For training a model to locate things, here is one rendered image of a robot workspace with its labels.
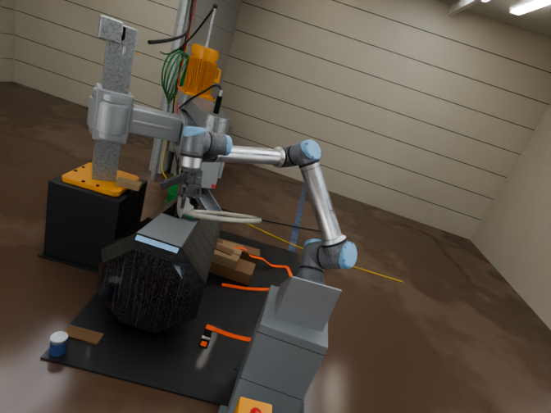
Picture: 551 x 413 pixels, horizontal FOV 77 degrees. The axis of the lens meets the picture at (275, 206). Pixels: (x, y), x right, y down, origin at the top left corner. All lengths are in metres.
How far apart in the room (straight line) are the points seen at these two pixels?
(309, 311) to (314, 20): 6.25
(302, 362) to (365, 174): 5.99
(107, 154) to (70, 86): 6.11
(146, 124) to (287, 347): 2.15
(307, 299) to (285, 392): 0.61
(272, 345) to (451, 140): 6.52
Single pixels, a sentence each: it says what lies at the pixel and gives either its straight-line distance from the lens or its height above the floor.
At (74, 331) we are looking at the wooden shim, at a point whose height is 0.03.
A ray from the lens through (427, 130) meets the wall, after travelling 7.79.
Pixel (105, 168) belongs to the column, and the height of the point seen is 0.90.
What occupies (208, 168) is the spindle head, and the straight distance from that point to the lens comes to 2.72.
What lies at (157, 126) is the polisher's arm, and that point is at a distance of 3.25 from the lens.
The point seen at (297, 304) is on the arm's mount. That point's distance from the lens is 2.03.
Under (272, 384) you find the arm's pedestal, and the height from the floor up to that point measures 0.46.
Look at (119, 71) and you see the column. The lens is 3.16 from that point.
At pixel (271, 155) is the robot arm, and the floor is 1.71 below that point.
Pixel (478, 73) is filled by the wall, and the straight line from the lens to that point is 7.96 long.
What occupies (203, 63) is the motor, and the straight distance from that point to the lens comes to 3.21.
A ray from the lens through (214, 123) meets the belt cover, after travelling 2.59.
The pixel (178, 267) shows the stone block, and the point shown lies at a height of 0.69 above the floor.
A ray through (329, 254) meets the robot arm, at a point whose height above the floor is 1.30.
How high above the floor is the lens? 2.14
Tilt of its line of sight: 21 degrees down
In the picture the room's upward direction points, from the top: 19 degrees clockwise
